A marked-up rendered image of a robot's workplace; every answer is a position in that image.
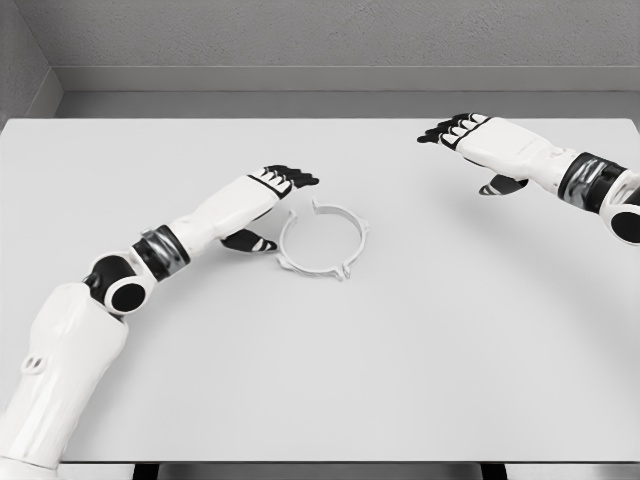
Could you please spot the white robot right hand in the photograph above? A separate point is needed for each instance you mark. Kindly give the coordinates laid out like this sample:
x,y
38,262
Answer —
x,y
500,145

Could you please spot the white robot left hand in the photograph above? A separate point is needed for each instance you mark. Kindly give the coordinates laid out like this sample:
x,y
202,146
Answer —
x,y
245,200

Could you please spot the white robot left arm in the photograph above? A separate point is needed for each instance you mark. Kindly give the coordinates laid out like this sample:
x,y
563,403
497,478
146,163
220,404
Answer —
x,y
70,350

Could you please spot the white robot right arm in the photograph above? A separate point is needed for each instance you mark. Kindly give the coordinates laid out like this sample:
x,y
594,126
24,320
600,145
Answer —
x,y
590,175

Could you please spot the white round pipe clamp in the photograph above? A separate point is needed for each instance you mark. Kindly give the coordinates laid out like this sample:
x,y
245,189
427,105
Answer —
x,y
310,270

